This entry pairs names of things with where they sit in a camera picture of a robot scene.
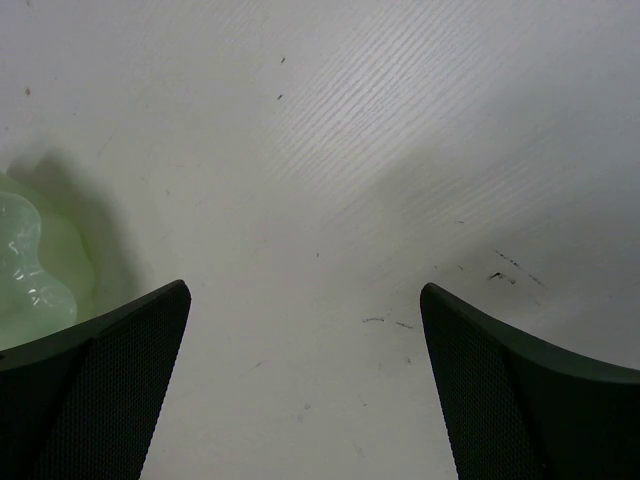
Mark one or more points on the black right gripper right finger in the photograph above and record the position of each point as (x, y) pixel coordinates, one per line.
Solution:
(518, 407)

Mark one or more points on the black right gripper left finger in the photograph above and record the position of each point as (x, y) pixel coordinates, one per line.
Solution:
(83, 403)

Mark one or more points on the green wavy fruit bowl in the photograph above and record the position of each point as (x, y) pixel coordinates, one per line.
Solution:
(47, 278)

